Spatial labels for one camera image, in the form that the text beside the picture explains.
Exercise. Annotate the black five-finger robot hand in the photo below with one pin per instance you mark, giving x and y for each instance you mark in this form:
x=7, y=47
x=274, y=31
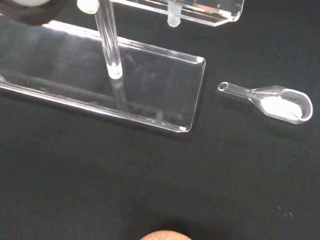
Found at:
x=30, y=15

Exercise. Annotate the clear acrylic funnel stand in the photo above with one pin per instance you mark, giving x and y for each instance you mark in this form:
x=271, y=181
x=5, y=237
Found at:
x=150, y=87

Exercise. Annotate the clear glass weighing funnel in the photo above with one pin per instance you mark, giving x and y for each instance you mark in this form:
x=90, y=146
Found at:
x=277, y=103

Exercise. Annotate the black cloth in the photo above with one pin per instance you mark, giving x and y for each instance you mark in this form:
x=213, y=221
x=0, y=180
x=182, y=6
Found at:
x=150, y=187

